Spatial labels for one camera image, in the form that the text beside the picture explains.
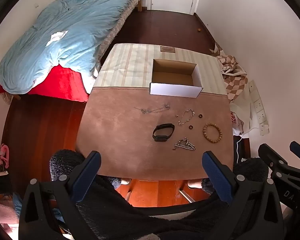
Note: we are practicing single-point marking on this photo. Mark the red bed sheet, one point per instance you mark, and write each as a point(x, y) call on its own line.
point(62, 82)

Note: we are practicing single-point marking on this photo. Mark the white cloth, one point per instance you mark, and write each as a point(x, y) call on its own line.
point(56, 37)

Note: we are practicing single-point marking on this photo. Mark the white cardboard box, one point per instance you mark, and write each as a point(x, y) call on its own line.
point(175, 90)

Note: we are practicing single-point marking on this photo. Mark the checkered mattress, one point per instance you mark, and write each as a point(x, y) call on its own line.
point(120, 22)

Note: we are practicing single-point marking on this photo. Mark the pink slippers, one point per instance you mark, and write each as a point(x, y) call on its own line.
point(3, 155)

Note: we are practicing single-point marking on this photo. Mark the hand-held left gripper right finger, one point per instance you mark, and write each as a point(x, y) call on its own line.
point(215, 171)

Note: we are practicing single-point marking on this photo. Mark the black smart band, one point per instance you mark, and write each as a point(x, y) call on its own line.
point(161, 137)

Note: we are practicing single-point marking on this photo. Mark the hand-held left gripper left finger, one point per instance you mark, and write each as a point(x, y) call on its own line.
point(90, 170)

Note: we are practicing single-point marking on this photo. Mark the metal table leg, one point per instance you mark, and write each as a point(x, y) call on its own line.
point(187, 195)

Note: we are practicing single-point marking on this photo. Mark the bed with blue duvet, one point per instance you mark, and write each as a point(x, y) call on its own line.
point(65, 17)

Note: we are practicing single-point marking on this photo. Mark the brown checkered cloth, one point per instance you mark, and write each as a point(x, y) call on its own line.
point(235, 77)

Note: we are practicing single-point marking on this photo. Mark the wooden bed leg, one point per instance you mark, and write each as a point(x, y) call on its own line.
point(139, 6)

